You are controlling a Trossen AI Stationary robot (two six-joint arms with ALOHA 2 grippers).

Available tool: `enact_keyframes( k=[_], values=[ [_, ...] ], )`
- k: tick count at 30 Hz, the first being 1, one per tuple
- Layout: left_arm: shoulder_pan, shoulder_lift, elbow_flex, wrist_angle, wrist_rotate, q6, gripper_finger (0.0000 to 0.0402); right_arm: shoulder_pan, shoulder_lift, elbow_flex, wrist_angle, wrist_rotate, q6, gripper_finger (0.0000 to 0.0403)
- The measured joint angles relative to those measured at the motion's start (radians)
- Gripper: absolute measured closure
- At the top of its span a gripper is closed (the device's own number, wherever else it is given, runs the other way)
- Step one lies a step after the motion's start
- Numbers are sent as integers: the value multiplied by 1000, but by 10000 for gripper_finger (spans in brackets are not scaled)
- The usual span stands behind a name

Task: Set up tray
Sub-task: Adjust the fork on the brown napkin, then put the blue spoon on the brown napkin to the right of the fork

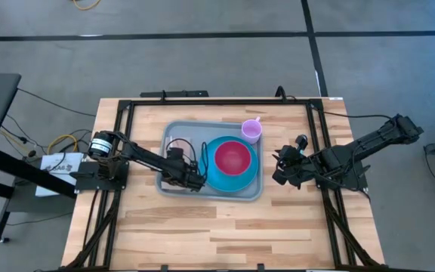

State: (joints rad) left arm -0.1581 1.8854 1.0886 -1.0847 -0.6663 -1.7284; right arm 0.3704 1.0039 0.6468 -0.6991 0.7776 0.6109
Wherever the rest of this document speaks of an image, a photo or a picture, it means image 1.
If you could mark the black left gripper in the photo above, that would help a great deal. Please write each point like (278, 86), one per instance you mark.
(179, 172)

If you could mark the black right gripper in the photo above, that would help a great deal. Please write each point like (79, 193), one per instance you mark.
(302, 168)

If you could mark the blue plastic plate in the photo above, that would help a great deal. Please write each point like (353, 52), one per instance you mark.
(240, 181)

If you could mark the magenta plastic bowl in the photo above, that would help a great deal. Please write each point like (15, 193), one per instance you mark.
(232, 158)

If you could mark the lilac plastic mug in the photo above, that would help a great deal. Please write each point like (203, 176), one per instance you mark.
(251, 131)

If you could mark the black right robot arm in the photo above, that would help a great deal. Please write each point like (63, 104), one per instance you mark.
(372, 140)

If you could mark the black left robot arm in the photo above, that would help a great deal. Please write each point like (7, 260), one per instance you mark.
(142, 155)

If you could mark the grey plastic tray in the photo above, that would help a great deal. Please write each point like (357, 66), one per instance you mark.
(210, 130)

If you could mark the black arched clamp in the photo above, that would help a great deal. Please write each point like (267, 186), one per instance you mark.
(162, 96)
(281, 87)

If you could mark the black power strip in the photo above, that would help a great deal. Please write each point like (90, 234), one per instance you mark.
(179, 93)

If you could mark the white paper sheet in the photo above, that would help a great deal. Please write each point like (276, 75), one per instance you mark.
(70, 160)

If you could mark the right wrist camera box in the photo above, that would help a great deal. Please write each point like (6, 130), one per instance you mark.
(301, 141)

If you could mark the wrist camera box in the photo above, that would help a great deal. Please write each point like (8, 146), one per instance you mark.
(301, 141)
(175, 154)

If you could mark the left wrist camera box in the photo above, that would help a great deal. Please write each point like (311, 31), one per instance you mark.
(175, 154)

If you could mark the black aluminium table frame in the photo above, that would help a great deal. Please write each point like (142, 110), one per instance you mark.
(221, 102)

